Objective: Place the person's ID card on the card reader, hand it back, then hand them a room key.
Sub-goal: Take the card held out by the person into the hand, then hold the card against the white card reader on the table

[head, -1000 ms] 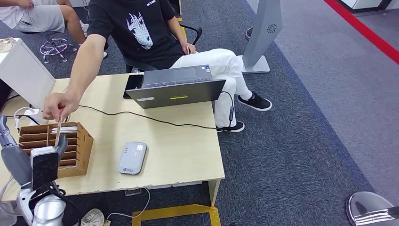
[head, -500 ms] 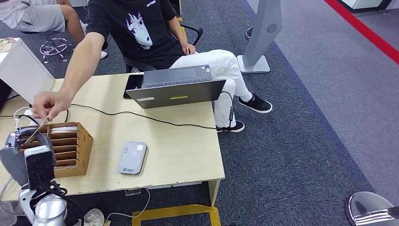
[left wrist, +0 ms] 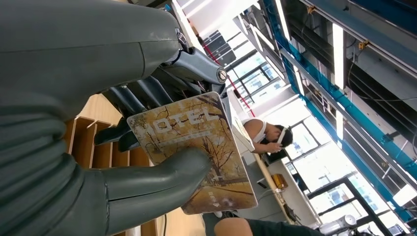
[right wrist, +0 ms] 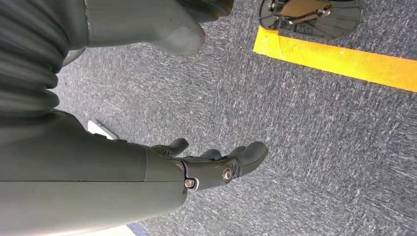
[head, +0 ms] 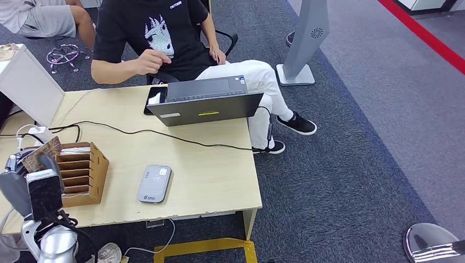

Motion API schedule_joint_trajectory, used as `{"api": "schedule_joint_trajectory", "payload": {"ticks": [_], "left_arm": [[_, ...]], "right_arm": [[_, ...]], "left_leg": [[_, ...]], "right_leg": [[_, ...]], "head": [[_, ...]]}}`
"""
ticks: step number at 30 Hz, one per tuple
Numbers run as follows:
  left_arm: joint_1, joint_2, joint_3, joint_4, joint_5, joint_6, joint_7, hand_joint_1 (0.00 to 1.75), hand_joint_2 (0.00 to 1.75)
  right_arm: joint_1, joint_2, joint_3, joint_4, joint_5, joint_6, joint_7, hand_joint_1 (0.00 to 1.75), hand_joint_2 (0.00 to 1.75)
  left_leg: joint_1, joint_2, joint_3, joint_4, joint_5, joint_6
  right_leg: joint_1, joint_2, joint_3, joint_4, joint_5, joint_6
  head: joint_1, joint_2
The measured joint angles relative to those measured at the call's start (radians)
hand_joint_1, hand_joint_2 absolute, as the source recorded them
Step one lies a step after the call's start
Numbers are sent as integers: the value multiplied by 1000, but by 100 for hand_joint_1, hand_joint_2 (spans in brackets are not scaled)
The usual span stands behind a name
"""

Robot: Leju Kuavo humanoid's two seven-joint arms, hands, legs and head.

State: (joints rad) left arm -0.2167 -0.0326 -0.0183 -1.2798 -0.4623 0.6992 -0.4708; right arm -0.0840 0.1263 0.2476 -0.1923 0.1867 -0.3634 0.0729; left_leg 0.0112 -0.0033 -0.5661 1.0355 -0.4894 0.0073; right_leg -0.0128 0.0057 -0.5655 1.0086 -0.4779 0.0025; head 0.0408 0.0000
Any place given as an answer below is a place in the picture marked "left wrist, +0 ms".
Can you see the black hanging panel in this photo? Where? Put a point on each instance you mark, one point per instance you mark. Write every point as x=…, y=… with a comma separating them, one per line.
x=218, y=49

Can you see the hotel key card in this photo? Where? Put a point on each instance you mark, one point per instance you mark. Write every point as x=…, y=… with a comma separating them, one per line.
x=195, y=130

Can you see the ceiling light bar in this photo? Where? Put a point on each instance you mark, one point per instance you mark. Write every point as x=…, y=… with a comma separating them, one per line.
x=339, y=125
x=338, y=55

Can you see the wooden card organizer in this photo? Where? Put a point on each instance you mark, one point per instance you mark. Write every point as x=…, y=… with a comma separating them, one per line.
x=84, y=143

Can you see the black monitor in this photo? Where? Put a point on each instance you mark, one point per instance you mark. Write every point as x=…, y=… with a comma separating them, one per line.
x=275, y=157

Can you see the blue ceiling beam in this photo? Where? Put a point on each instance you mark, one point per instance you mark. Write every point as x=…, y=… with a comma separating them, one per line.
x=368, y=130

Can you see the person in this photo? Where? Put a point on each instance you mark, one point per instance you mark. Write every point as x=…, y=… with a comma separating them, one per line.
x=260, y=133
x=234, y=228

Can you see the silver machine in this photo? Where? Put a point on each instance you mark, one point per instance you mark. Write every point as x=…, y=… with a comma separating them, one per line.
x=338, y=224

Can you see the brown box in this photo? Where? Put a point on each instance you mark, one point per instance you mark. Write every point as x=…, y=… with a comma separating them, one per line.
x=279, y=181

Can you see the white long counter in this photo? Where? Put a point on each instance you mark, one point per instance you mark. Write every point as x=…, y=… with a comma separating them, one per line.
x=293, y=195

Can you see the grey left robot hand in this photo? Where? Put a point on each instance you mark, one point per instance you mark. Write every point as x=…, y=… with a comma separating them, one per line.
x=81, y=49

